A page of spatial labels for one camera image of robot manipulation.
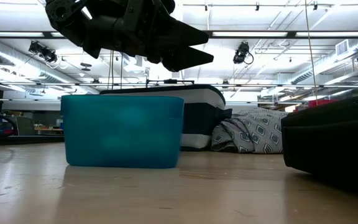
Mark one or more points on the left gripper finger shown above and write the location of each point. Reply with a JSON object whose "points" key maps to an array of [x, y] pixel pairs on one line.
{"points": [[182, 35], [182, 59]]}

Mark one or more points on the navy white striped fabric basket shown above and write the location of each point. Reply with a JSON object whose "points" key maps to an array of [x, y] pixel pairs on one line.
{"points": [[202, 121]]}

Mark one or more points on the teal plastic bin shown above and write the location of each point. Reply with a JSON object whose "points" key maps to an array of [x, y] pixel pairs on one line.
{"points": [[120, 133]]}

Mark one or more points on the red storage bin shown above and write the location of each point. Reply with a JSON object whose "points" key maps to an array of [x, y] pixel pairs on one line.
{"points": [[322, 103]]}

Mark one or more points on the grey diamond-patterned cloth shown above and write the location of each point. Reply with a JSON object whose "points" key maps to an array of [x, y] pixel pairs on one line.
{"points": [[253, 130]]}

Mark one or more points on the thin vertical pole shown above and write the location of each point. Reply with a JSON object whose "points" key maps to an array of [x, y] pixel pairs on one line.
{"points": [[311, 53]]}

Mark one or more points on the black first aid kit bag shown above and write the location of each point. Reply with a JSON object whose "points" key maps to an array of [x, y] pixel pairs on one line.
{"points": [[331, 143]]}

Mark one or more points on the black overhead camera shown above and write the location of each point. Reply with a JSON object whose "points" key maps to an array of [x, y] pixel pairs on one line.
{"points": [[241, 54]]}

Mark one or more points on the black ceiling-mounted camera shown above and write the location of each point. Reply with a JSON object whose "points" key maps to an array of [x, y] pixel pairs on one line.
{"points": [[42, 51]]}

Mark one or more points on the black overhead frame bar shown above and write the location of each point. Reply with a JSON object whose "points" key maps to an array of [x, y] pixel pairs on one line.
{"points": [[291, 34]]}

